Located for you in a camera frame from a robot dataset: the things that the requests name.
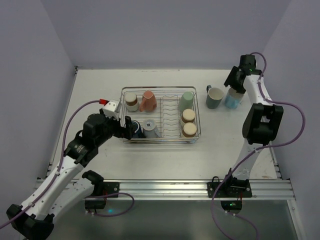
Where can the dark blue mug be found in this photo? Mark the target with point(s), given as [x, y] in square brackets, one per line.
[137, 130]

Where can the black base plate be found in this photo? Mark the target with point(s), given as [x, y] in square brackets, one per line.
[217, 190]
[105, 188]

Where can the dark teal grey mug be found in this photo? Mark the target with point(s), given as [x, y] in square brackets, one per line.
[214, 97]

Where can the cream brown cup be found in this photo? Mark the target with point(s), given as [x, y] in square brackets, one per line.
[187, 116]
[189, 130]
[131, 101]

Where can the mint green cup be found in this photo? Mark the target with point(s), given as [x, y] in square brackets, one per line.
[186, 101]

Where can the cream brown cup middle right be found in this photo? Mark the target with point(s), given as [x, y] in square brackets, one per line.
[187, 116]

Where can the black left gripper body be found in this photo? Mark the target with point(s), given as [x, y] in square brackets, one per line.
[122, 130]

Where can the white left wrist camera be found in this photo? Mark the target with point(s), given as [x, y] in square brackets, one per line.
[112, 109]

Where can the cream brown cup back left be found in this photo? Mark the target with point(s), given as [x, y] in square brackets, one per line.
[131, 101]

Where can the cream brown cup front right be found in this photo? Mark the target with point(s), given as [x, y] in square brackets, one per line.
[189, 130]

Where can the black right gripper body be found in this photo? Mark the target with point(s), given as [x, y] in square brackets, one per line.
[233, 81]

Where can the right controller box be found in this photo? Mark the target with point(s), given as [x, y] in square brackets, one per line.
[232, 206]

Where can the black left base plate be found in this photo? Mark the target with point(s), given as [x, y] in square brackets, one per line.
[105, 188]

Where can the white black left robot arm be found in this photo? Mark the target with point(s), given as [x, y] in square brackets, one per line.
[35, 217]

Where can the light blue mug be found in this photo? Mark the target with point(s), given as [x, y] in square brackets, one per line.
[233, 98]

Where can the chrome wire dish rack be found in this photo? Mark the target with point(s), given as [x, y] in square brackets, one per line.
[166, 115]

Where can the pale blue grey cup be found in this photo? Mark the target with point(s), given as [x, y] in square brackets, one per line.
[150, 129]

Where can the aluminium mounting rail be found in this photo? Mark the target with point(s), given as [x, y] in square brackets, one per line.
[270, 189]

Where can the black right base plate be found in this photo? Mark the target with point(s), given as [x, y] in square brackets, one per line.
[217, 190]

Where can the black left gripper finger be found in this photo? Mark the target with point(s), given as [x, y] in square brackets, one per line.
[126, 133]
[128, 124]

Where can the left controller box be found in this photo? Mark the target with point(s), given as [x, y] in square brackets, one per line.
[94, 205]

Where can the controller box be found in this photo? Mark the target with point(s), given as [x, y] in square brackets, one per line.
[232, 206]
[94, 205]

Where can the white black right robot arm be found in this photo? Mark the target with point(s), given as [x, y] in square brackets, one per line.
[260, 126]

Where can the pink dotted mug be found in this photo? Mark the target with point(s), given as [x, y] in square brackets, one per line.
[148, 103]

